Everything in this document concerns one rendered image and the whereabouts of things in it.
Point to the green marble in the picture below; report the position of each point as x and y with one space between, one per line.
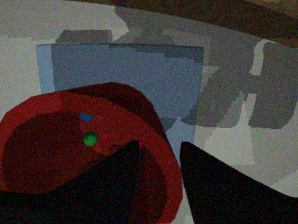
90 138

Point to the tan wooden plank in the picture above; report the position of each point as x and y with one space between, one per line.
276 20

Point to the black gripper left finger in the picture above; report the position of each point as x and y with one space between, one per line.
101 195

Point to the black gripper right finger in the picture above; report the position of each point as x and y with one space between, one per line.
218 194

